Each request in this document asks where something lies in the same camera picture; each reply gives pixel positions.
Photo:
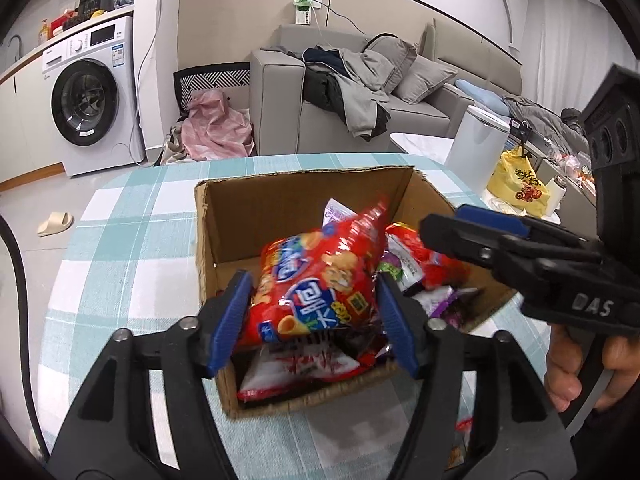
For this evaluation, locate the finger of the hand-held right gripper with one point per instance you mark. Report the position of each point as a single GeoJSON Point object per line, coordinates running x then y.
{"type": "Point", "coordinates": [492, 221]}
{"type": "Point", "coordinates": [460, 240]}

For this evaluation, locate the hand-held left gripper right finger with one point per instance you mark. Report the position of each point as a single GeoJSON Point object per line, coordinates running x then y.
{"type": "Point", "coordinates": [397, 330]}

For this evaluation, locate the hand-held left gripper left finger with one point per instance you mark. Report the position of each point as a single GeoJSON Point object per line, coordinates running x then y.
{"type": "Point", "coordinates": [230, 320]}

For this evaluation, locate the purple bread snack packet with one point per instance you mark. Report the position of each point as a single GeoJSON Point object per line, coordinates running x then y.
{"type": "Point", "coordinates": [445, 307]}

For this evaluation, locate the white red-edged snack packet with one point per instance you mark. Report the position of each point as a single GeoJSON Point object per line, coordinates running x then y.
{"type": "Point", "coordinates": [300, 367]}

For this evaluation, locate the red blue-label snack bag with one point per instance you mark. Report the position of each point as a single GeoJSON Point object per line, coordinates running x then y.
{"type": "Point", "coordinates": [310, 290]}

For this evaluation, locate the brown cardboard box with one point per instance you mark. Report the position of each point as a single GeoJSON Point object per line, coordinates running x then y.
{"type": "Point", "coordinates": [280, 215]}

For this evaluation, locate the white purple-edged snack packet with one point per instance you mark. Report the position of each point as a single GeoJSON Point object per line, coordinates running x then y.
{"type": "Point", "coordinates": [337, 210]}

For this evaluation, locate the person's right hand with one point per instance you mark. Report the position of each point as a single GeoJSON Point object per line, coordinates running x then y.
{"type": "Point", "coordinates": [562, 370]}

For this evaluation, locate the red snack packet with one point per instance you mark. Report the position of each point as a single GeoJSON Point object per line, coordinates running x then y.
{"type": "Point", "coordinates": [435, 265]}

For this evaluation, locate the yellow plastic bag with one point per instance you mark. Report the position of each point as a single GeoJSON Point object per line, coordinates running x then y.
{"type": "Point", "coordinates": [520, 180]}

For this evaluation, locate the white green snack packet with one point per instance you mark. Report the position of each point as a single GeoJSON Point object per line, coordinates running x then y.
{"type": "Point", "coordinates": [400, 270]}

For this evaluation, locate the white tissue roll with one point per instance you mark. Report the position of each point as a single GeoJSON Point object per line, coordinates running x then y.
{"type": "Point", "coordinates": [555, 192]}

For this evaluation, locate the white trash bin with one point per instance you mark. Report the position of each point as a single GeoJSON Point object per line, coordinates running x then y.
{"type": "Point", "coordinates": [472, 150]}

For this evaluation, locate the white marble coffee table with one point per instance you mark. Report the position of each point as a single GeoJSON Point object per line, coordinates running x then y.
{"type": "Point", "coordinates": [420, 145]}

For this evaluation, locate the grey padded coat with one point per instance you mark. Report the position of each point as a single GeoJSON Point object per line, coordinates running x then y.
{"type": "Point", "coordinates": [540, 115]}

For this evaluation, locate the teal white checkered tablecloth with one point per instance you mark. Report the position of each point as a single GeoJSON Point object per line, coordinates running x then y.
{"type": "Point", "coordinates": [125, 260]}

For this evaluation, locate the light blue pillow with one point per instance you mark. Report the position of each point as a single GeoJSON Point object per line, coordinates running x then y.
{"type": "Point", "coordinates": [480, 92]}

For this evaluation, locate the grey pillow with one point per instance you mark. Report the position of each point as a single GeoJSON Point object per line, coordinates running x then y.
{"type": "Point", "coordinates": [425, 80]}
{"type": "Point", "coordinates": [395, 57]}

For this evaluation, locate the grey jacket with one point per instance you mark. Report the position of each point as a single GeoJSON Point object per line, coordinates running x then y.
{"type": "Point", "coordinates": [360, 90]}

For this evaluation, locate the pink cloth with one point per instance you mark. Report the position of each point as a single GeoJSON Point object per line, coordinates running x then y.
{"type": "Point", "coordinates": [215, 130]}

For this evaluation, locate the beige slipper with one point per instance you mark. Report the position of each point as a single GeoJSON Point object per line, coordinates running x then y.
{"type": "Point", "coordinates": [55, 223]}

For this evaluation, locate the black garment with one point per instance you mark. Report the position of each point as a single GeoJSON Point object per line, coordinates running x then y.
{"type": "Point", "coordinates": [320, 90]}

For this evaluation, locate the white washing machine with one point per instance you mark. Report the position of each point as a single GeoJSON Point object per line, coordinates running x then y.
{"type": "Point", "coordinates": [100, 150]}

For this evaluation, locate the grey sofa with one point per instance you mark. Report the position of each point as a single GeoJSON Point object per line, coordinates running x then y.
{"type": "Point", "coordinates": [275, 105]}

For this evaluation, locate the black white patterned basket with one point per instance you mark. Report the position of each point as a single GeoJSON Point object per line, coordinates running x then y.
{"type": "Point", "coordinates": [215, 77]}

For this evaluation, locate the white counter cabinet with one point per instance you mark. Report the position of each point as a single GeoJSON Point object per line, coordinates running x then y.
{"type": "Point", "coordinates": [25, 125]}

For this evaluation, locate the red package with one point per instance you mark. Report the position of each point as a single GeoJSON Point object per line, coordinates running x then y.
{"type": "Point", "coordinates": [62, 22]}

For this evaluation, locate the black cooker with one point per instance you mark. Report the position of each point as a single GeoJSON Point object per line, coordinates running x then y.
{"type": "Point", "coordinates": [97, 2]}

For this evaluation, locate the yellow bottle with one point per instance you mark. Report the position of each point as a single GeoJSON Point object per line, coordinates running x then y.
{"type": "Point", "coordinates": [44, 30]}

